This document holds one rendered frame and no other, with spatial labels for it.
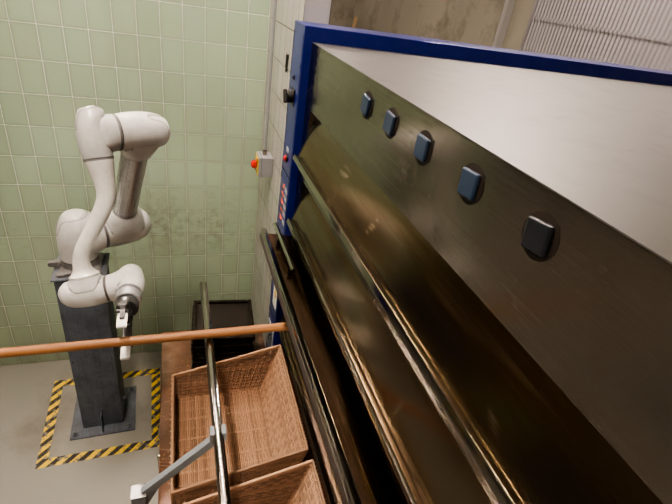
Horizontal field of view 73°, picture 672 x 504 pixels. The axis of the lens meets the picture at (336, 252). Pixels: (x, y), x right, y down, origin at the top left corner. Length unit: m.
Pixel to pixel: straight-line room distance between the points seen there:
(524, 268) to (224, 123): 2.10
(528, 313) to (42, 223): 2.56
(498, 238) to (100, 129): 1.45
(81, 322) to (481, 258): 2.05
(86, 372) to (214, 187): 1.16
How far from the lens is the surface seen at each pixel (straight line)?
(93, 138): 1.82
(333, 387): 1.21
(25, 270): 3.04
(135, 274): 1.88
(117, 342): 1.65
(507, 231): 0.70
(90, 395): 2.82
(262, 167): 2.30
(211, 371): 1.55
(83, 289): 1.89
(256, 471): 1.81
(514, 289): 0.69
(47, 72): 2.58
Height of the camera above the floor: 2.28
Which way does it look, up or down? 30 degrees down
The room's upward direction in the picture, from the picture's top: 10 degrees clockwise
